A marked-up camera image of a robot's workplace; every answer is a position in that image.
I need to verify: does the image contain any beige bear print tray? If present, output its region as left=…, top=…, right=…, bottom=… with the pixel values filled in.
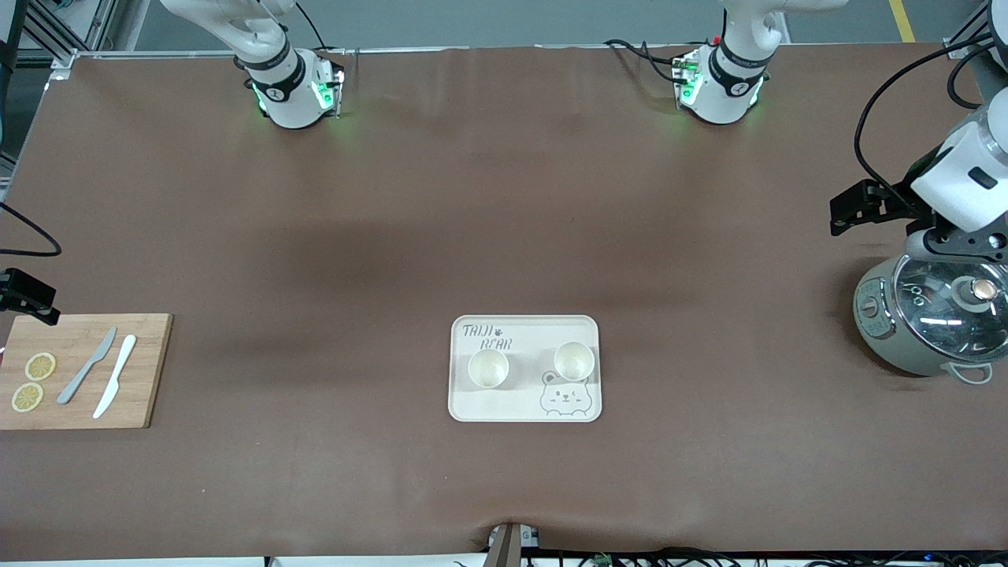
left=448, top=314, right=603, bottom=424

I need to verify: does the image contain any grey green electric cooker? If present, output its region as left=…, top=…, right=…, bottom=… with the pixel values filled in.
left=853, top=264, right=1008, bottom=385

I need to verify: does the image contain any white plastic knife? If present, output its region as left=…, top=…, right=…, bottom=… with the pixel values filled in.
left=92, top=335, right=138, bottom=420

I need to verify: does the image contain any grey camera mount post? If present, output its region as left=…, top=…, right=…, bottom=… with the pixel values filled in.
left=487, top=522, right=543, bottom=567

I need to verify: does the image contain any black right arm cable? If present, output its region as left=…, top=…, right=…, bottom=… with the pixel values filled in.
left=0, top=202, right=63, bottom=258

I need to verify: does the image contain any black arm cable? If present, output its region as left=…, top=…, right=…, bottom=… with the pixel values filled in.
left=0, top=202, right=63, bottom=258
left=854, top=31, right=997, bottom=207

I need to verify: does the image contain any black right base cable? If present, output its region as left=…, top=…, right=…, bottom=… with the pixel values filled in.
left=295, top=0, right=328, bottom=50

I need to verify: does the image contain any black base cable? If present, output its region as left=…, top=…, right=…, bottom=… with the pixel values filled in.
left=295, top=0, right=328, bottom=50
left=605, top=38, right=686, bottom=83

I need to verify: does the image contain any grey plastic knife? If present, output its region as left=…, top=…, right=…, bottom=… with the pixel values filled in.
left=57, top=327, right=118, bottom=406

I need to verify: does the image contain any black left base cable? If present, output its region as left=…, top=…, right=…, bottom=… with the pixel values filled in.
left=605, top=38, right=686, bottom=83

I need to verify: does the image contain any bamboo cutting board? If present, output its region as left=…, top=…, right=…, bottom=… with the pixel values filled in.
left=0, top=313, right=174, bottom=431

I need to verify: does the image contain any aluminium frame profile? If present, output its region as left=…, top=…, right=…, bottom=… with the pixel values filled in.
left=20, top=0, right=119, bottom=57

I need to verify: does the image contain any white plastic cup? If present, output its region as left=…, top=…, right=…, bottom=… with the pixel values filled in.
left=468, top=348, right=510, bottom=390
left=553, top=341, right=595, bottom=384

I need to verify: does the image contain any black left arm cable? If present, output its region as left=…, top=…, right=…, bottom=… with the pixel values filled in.
left=854, top=31, right=997, bottom=207

